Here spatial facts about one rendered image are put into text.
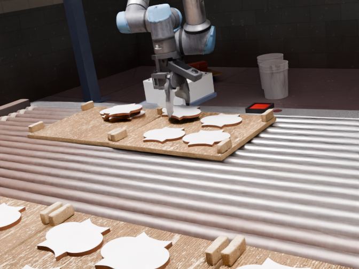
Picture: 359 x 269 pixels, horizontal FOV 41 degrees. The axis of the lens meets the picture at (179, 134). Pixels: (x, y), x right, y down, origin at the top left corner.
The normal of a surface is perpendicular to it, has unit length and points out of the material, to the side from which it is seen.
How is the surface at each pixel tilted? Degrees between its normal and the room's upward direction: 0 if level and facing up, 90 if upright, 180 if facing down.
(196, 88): 90
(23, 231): 0
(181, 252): 0
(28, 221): 0
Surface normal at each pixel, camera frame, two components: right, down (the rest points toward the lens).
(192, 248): -0.15, -0.94
